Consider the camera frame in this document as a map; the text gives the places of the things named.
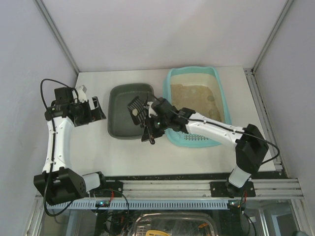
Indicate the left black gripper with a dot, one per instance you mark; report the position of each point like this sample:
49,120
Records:
89,110

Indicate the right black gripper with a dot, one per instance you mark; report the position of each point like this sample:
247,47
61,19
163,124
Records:
148,122

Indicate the black litter scoop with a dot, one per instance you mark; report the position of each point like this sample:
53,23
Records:
141,106

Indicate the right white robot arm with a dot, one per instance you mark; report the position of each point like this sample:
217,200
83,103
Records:
247,142

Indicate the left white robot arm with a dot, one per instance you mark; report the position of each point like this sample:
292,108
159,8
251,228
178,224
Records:
59,183

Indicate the grey litter clump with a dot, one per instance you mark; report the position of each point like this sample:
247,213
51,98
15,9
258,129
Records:
135,112

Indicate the beige cat litter sand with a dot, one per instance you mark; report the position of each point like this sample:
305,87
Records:
198,98

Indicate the teal cat litter box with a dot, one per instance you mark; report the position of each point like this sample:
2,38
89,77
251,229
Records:
197,75

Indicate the dark grey plastic bin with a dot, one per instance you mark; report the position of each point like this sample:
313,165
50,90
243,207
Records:
120,117

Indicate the clear plastic tub below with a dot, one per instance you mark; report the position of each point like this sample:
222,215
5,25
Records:
174,223

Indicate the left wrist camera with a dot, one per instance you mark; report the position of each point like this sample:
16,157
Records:
63,95

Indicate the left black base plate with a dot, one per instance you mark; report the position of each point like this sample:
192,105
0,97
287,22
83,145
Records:
108,189

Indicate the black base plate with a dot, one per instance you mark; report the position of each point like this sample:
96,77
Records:
225,189
108,189

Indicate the blue slotted cable duct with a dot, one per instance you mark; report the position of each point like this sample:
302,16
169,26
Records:
120,204

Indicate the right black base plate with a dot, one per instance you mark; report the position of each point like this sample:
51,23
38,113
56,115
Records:
225,189

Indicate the aluminium front rail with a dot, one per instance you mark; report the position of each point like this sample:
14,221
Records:
266,189

